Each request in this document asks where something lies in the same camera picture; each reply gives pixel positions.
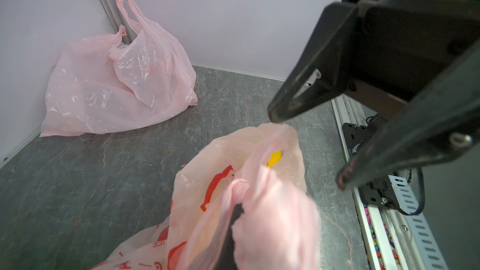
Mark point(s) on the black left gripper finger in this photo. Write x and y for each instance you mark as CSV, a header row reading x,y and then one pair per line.
x,y
226,259

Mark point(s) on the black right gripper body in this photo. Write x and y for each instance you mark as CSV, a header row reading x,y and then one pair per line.
x,y
401,46

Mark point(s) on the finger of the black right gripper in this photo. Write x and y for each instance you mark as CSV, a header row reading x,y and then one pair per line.
x,y
321,73
440,124

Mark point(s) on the pink peach printed bag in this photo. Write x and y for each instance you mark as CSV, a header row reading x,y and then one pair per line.
x,y
278,230

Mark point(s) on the yellow-green banana bunch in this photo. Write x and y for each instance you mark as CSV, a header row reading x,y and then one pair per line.
x,y
274,158

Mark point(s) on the plain pink plastic bag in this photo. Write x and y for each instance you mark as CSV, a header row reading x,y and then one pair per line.
x,y
137,77

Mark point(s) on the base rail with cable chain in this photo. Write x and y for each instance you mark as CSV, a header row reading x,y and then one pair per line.
x,y
396,235

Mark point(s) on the aluminium frame profile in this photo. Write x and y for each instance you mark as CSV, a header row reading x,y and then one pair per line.
x,y
110,3

